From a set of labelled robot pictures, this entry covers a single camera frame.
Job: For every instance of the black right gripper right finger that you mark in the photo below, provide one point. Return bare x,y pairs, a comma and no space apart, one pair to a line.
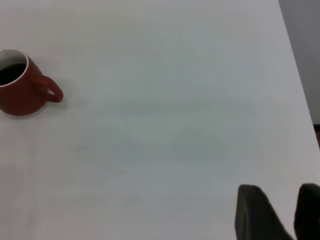
308,212

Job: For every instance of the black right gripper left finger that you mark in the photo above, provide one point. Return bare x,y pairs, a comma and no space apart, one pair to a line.
257,215

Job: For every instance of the red ceramic mug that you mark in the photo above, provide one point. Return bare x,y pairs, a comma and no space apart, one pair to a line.
20,97

